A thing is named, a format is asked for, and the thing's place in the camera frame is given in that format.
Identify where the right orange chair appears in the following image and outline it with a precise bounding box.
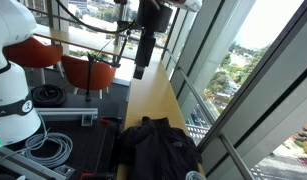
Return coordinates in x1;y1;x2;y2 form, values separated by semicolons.
61;55;116;99

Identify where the black coiled cable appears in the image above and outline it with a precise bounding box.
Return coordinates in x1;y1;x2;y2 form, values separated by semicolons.
30;83;68;108

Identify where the black tripod stand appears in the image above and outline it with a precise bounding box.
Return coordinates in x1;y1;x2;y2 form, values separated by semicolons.
85;29;131;102

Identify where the metal window handrail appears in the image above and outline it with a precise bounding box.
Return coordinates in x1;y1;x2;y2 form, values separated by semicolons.
164;48;256;180

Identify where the orange chair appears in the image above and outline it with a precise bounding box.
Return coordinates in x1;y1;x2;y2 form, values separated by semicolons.
61;55;116;99
3;37;63;69

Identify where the red handled clamp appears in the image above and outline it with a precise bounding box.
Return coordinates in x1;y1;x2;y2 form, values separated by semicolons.
100;116;122;124

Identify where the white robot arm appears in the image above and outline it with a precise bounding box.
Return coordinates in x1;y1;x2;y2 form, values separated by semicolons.
0;0;41;148

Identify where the left orange chair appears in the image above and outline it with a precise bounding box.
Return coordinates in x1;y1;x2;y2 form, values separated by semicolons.
3;37;63;69

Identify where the black zip jumper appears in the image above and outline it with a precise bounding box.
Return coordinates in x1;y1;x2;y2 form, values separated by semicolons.
116;116;202;180

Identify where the grey coiled cable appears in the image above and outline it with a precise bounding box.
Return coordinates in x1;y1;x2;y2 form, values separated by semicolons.
24;132;74;169

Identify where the clear plastic cup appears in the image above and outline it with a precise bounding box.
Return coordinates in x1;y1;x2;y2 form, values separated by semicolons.
185;171;206;180

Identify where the aluminium extrusion rail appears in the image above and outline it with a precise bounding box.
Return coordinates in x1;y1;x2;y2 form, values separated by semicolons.
36;108;98;127

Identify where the red clamp bottom edge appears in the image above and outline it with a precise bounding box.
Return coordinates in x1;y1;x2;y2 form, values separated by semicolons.
80;172;116;180

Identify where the aluminium frame corner bracket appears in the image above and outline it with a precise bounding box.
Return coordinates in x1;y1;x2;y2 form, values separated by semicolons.
54;165;75;179

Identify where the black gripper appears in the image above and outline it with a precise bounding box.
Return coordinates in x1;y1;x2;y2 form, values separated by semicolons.
133;35;156;79

